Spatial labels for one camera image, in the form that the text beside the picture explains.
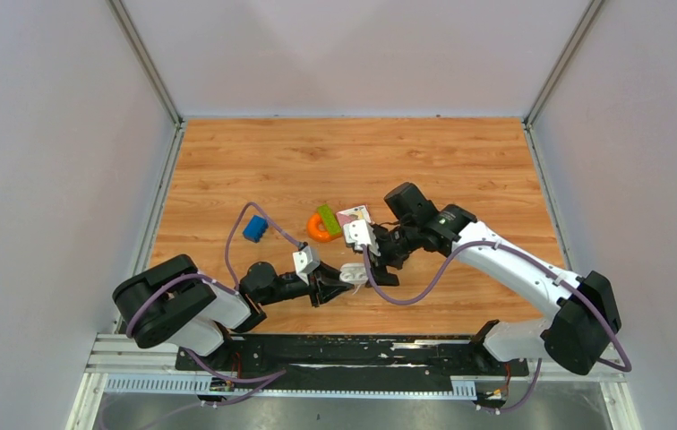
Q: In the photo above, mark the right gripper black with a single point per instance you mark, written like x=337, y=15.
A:
x=381, y=277

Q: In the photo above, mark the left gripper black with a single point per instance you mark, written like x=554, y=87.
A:
x=329, y=285

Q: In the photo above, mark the white earbud charging case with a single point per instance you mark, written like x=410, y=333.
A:
x=353, y=273

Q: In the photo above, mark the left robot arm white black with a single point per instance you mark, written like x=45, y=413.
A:
x=174, y=302

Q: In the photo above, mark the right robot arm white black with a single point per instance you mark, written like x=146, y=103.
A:
x=580, y=318

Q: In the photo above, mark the green toy block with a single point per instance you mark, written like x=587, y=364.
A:
x=327, y=225

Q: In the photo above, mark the pink patterned card box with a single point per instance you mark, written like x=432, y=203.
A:
x=352, y=214

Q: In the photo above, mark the blue toy block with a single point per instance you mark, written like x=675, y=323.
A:
x=255, y=229

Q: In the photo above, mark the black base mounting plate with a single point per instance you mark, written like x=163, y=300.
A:
x=359, y=362

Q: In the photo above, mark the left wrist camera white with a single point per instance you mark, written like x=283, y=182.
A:
x=306, y=260

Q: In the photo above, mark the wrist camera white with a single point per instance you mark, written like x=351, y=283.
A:
x=306, y=260
x=359, y=236

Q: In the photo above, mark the orange ring toy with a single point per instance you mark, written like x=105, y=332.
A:
x=312, y=230

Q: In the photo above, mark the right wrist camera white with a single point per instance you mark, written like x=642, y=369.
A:
x=359, y=236

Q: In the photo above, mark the white slotted cable duct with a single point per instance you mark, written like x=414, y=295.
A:
x=196, y=384

